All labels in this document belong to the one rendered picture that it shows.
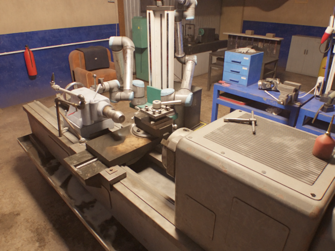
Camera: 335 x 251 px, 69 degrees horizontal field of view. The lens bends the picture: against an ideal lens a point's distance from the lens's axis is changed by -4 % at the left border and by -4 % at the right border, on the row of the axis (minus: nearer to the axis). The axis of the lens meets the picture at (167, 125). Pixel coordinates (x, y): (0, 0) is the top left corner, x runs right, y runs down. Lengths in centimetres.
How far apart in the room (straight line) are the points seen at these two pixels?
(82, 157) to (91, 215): 48
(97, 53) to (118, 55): 291
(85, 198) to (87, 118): 66
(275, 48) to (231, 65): 221
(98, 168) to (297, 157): 116
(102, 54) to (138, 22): 105
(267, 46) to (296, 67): 266
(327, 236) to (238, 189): 29
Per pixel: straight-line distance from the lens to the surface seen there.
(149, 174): 181
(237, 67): 329
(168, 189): 168
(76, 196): 223
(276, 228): 89
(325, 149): 100
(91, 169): 166
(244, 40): 574
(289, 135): 113
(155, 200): 145
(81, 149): 188
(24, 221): 278
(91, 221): 199
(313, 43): 783
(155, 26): 291
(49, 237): 255
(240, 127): 111
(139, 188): 153
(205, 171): 94
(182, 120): 307
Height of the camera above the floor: 183
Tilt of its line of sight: 27 degrees down
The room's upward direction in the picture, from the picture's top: straight up
